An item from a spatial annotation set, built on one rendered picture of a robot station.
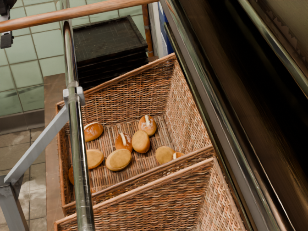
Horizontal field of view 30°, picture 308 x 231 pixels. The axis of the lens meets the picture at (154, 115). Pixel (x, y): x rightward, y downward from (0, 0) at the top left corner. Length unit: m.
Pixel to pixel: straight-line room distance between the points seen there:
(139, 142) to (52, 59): 1.23
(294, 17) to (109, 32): 1.55
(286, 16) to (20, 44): 2.34
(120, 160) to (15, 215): 0.54
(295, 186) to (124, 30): 1.70
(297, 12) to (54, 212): 1.26
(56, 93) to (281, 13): 1.70
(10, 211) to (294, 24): 0.95
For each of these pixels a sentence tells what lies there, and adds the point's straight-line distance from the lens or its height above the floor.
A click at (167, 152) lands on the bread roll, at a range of 1.92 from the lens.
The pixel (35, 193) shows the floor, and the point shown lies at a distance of 2.88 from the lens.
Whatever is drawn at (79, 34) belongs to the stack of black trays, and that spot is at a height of 0.83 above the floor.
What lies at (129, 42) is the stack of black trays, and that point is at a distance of 2.21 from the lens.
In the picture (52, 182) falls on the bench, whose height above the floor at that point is 0.58.
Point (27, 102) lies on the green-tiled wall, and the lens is 3.25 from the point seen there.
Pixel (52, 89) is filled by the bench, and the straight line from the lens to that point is 2.49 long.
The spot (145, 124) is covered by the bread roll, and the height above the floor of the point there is 0.64.
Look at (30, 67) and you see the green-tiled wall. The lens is 3.13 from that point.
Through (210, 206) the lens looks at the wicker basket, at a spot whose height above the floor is 0.74.
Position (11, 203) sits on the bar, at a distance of 1.50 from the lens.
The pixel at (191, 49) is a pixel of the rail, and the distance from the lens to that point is 0.89.
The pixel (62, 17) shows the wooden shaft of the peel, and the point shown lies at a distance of 1.62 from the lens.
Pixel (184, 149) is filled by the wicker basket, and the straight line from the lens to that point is 1.93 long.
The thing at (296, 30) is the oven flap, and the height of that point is 1.49.
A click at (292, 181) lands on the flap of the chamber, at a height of 1.40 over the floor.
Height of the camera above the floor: 1.87
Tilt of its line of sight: 36 degrees down
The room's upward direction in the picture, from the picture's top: 8 degrees counter-clockwise
